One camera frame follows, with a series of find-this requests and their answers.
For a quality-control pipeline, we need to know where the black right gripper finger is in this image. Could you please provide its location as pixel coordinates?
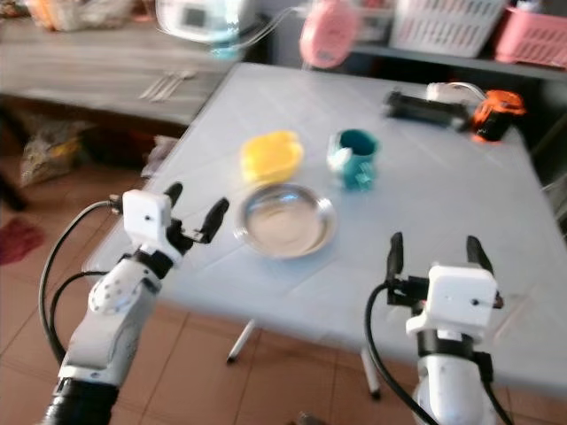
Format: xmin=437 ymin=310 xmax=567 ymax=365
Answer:
xmin=465 ymin=234 xmax=495 ymax=276
xmin=385 ymin=231 xmax=407 ymax=287

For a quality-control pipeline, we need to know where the round stainless steel plate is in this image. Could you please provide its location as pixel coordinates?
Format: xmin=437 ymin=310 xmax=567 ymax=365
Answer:
xmin=234 ymin=182 xmax=338 ymax=260

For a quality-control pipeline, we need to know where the red floor cloth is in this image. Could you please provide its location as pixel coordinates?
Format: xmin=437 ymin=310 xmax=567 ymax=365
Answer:
xmin=0 ymin=218 xmax=47 ymax=267

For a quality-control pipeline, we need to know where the light blue folding table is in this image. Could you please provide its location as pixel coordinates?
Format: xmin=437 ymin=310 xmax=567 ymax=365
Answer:
xmin=84 ymin=62 xmax=567 ymax=401

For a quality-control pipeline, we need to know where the teal mug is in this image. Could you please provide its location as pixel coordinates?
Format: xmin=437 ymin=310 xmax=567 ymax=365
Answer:
xmin=327 ymin=128 xmax=381 ymax=192

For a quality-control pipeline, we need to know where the metal fork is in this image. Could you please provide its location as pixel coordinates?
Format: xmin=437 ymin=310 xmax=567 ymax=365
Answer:
xmin=139 ymin=73 xmax=176 ymax=101

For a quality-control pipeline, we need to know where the metal spoon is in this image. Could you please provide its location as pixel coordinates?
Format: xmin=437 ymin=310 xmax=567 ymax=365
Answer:
xmin=161 ymin=70 xmax=197 ymax=102

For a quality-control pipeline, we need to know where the crinkled plastic bag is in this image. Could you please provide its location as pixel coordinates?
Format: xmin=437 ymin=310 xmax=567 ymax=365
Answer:
xmin=19 ymin=118 xmax=87 ymax=189

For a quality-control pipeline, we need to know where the orange and black device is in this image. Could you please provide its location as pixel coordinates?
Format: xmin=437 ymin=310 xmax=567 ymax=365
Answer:
xmin=470 ymin=89 xmax=527 ymax=143

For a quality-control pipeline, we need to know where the grey wooden table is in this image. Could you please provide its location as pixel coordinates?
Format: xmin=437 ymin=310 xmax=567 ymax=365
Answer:
xmin=0 ymin=18 xmax=249 ymax=212

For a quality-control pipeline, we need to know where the black handheld tool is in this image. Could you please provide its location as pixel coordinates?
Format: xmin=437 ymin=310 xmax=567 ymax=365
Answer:
xmin=382 ymin=88 xmax=472 ymax=126

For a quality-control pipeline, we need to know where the clear blue water bottle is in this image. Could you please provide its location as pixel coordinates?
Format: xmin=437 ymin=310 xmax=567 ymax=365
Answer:
xmin=212 ymin=25 xmax=241 ymax=60

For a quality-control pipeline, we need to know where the white kitchen cooking appliance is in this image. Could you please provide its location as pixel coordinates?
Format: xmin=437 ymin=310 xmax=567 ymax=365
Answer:
xmin=154 ymin=0 xmax=246 ymax=44

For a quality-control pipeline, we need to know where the pink rounded plastic object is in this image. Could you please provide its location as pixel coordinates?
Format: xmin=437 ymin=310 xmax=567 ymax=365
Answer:
xmin=299 ymin=0 xmax=362 ymax=71

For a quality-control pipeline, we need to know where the pink plastic basket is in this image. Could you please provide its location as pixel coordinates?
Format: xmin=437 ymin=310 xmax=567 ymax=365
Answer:
xmin=493 ymin=4 xmax=567 ymax=68

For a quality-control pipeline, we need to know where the white plastic basket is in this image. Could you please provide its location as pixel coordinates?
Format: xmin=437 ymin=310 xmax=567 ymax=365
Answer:
xmin=389 ymin=0 xmax=511 ymax=59

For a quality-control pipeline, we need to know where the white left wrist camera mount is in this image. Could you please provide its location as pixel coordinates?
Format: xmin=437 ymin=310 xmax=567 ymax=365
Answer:
xmin=121 ymin=189 xmax=173 ymax=259

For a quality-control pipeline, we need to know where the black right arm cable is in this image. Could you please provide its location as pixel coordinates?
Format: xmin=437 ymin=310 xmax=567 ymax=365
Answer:
xmin=362 ymin=282 xmax=441 ymax=425

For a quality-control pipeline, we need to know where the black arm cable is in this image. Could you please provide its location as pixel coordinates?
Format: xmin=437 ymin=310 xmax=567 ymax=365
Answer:
xmin=38 ymin=199 xmax=124 ymax=366
xmin=362 ymin=282 xmax=441 ymax=425

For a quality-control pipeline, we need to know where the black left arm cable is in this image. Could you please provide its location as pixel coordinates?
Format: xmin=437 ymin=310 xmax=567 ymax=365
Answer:
xmin=38 ymin=199 xmax=124 ymax=366

